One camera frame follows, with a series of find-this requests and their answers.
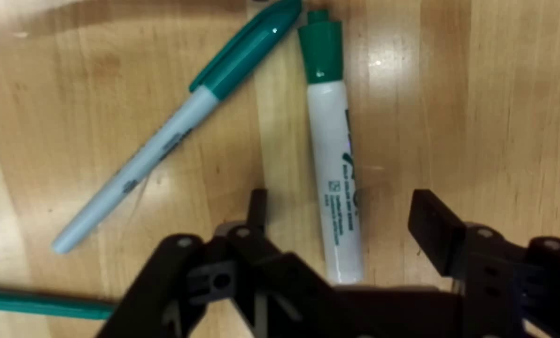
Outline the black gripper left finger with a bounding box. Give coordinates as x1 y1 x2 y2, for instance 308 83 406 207
98 186 333 338

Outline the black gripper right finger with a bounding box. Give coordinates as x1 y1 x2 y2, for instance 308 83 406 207
408 188 560 338

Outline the green grey-barrel thin marker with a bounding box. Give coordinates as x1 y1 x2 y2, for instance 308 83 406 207
51 0 306 258

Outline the green pencil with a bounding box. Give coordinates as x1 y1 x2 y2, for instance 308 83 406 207
0 284 119 324

